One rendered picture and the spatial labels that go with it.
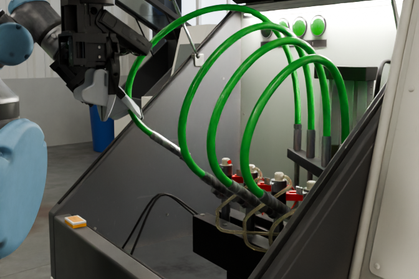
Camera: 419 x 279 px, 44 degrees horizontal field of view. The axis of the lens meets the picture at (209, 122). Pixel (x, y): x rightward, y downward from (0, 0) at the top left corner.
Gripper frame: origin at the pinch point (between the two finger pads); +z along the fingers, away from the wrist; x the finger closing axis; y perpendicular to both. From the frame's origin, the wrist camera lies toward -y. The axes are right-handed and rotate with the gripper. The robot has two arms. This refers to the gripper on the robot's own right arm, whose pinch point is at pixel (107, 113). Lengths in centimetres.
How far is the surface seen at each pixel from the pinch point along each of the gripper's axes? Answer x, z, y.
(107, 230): -29.8, 32.0, -12.5
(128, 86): -12.6, -3.8, -10.3
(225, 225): 5.7, 22.9, -21.8
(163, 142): -9.7, 8.0, -16.7
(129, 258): 3.0, 26.1, -2.3
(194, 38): -261, -24, -190
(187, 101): 9.8, -2.4, -10.6
